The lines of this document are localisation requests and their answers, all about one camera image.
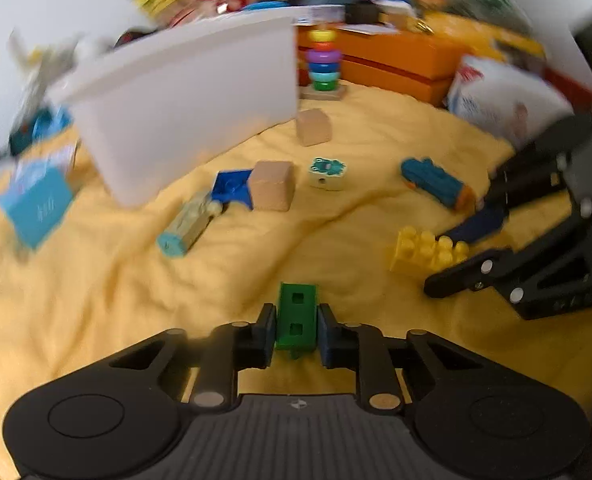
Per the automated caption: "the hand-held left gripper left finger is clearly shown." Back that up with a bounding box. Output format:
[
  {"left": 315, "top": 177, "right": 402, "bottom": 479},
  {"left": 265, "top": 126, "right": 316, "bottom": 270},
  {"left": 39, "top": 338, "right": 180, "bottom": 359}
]
[{"left": 111, "top": 302, "right": 279, "bottom": 408}]

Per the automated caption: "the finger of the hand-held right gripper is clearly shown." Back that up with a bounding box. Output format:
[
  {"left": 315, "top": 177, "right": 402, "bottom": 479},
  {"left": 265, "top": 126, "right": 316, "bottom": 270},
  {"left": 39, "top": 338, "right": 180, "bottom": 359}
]
[
  {"left": 423, "top": 215, "right": 592, "bottom": 321},
  {"left": 438, "top": 112, "right": 592, "bottom": 245}
]

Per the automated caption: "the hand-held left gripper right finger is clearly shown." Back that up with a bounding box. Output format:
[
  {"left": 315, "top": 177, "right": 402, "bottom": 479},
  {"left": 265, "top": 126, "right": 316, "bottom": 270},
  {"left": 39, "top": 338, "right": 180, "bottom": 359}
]
[{"left": 317, "top": 302, "right": 482, "bottom": 411}]

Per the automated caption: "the green building brick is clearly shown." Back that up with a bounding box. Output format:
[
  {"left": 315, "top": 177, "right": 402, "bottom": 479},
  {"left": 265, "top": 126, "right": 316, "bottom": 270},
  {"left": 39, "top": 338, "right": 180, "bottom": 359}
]
[{"left": 274, "top": 282, "right": 321, "bottom": 358}]

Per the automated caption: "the long yellow building brick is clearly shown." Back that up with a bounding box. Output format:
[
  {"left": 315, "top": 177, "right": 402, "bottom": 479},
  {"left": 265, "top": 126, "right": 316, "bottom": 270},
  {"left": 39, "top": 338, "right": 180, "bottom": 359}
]
[{"left": 388, "top": 226, "right": 469, "bottom": 278}]

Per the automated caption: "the blue orange toy vehicle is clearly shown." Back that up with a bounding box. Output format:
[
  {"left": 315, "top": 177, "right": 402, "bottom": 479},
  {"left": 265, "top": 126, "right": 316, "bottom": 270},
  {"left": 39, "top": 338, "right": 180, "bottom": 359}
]
[{"left": 401, "top": 157, "right": 477, "bottom": 211}]

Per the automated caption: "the white translucent plastic bin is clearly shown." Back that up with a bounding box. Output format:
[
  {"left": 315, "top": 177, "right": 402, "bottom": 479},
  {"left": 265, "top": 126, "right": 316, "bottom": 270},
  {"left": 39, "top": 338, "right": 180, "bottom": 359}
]
[{"left": 48, "top": 15, "right": 299, "bottom": 208}]

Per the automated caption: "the white snack bag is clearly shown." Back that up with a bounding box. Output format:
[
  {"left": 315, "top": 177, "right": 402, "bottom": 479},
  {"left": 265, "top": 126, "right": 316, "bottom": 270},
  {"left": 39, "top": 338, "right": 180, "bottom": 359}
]
[{"left": 446, "top": 55, "right": 574, "bottom": 148}]

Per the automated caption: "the pale cylinder toy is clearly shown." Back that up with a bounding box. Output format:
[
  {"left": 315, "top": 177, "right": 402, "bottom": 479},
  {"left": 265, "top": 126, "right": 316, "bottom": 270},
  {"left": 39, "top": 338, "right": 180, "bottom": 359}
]
[{"left": 157, "top": 190, "right": 224, "bottom": 259}]

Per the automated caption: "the yellow cloth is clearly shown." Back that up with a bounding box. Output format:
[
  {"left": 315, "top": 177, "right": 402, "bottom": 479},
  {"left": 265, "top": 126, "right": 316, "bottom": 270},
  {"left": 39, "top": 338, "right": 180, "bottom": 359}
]
[{"left": 0, "top": 80, "right": 592, "bottom": 480}]

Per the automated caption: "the wooden cube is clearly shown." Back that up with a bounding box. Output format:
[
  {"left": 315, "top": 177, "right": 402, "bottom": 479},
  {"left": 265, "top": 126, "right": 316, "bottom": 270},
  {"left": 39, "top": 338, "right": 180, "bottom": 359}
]
[
  {"left": 250, "top": 161, "right": 296, "bottom": 212},
  {"left": 296, "top": 108, "right": 333, "bottom": 147}
]

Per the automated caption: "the blue building brick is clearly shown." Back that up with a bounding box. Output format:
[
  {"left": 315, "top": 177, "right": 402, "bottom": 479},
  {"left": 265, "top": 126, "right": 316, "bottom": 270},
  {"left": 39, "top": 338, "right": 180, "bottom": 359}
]
[{"left": 211, "top": 169, "right": 254, "bottom": 209}]

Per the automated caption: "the white block with teal print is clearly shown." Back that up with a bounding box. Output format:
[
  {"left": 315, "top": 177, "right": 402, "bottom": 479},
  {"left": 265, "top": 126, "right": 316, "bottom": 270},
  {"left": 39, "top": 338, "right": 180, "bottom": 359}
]
[{"left": 308, "top": 156, "right": 349, "bottom": 192}]

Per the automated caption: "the orange box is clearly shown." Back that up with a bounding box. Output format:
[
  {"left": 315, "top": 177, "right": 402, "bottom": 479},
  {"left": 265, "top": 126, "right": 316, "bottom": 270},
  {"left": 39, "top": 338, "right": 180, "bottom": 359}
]
[{"left": 296, "top": 15, "right": 547, "bottom": 108}]

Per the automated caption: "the small black object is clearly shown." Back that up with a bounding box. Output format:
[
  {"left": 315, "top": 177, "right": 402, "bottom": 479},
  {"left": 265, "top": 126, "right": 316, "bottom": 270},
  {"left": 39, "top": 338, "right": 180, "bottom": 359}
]
[{"left": 345, "top": 0, "right": 381, "bottom": 25}]

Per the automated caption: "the blue tissue box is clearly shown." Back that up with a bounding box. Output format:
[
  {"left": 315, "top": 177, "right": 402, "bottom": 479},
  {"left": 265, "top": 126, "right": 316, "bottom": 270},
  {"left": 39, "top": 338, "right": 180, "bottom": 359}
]
[{"left": 0, "top": 145, "right": 79, "bottom": 251}]

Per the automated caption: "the blue plastic clip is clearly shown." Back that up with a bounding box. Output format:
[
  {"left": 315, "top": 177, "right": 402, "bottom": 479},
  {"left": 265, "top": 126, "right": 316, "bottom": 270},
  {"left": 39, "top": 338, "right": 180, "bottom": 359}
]
[{"left": 31, "top": 107, "right": 72, "bottom": 138}]

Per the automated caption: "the white plush toy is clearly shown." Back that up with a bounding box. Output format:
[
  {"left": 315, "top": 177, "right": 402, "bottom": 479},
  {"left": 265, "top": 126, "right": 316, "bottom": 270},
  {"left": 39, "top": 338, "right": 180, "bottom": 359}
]
[{"left": 6, "top": 30, "right": 84, "bottom": 121}]

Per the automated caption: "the rainbow ring stacker toy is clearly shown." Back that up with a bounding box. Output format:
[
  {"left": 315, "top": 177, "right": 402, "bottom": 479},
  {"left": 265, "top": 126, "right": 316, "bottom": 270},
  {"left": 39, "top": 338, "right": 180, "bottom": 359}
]
[{"left": 300, "top": 27, "right": 349, "bottom": 102}]

